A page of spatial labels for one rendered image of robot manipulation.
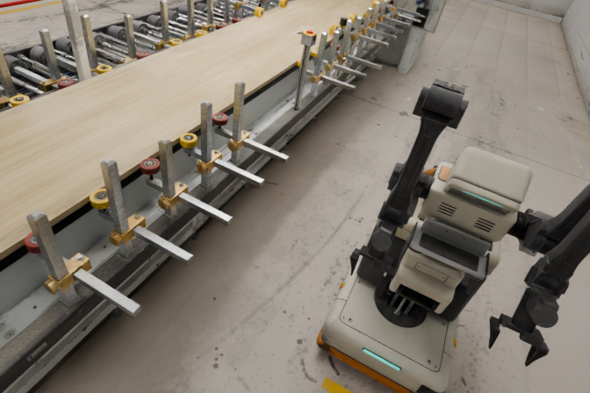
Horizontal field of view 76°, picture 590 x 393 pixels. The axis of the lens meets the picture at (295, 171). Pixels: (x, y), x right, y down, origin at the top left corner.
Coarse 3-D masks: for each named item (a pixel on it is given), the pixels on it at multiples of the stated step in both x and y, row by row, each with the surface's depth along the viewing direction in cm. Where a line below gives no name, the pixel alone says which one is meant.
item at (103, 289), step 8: (40, 256) 127; (80, 272) 123; (80, 280) 122; (88, 280) 121; (96, 280) 122; (96, 288) 120; (104, 288) 120; (104, 296) 119; (112, 296) 119; (120, 296) 119; (120, 304) 117; (128, 304) 117; (136, 304) 117; (128, 312) 117; (136, 312) 117
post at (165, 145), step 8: (160, 144) 141; (168, 144) 141; (160, 152) 144; (168, 152) 143; (160, 160) 146; (168, 160) 145; (168, 168) 148; (168, 176) 150; (168, 184) 152; (168, 192) 155
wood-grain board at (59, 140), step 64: (320, 0) 409; (128, 64) 229; (192, 64) 242; (256, 64) 256; (0, 128) 165; (64, 128) 172; (128, 128) 179; (192, 128) 186; (0, 192) 137; (64, 192) 142; (0, 256) 119
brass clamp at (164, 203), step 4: (176, 184) 165; (184, 184) 165; (176, 188) 163; (180, 188) 163; (184, 188) 164; (176, 192) 161; (180, 192) 161; (184, 192) 165; (164, 196) 158; (172, 196) 158; (176, 196) 160; (160, 200) 156; (164, 200) 156; (168, 200) 157; (172, 200) 158; (176, 200) 161; (160, 204) 158; (164, 204) 156; (168, 204) 157; (172, 204) 160; (164, 208) 158; (168, 208) 158
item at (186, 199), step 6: (150, 180) 166; (156, 180) 166; (150, 186) 167; (156, 186) 165; (162, 192) 165; (180, 198) 161; (186, 198) 160; (192, 198) 161; (186, 204) 161; (192, 204) 159; (198, 204) 159; (204, 204) 159; (198, 210) 159; (204, 210) 157; (210, 210) 157; (216, 210) 158; (210, 216) 158; (216, 216) 156; (222, 216) 155; (228, 216) 156; (222, 222) 156; (228, 222) 155
